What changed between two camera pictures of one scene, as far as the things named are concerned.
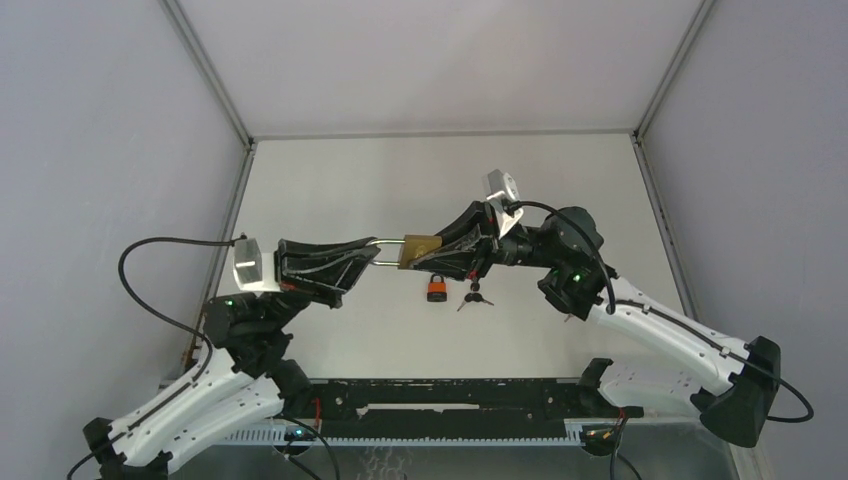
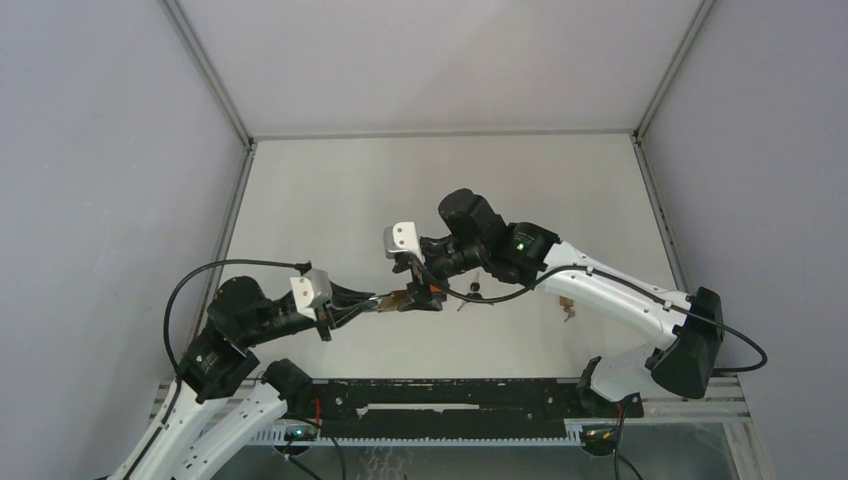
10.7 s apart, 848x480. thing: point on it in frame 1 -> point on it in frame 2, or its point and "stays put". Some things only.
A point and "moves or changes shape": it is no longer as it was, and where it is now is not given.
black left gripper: [325, 272] -> [338, 316]
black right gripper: [462, 259] -> [421, 299]
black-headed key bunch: [474, 296] stays put
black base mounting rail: [445, 408] stays put
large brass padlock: [411, 247] moves or changes shape
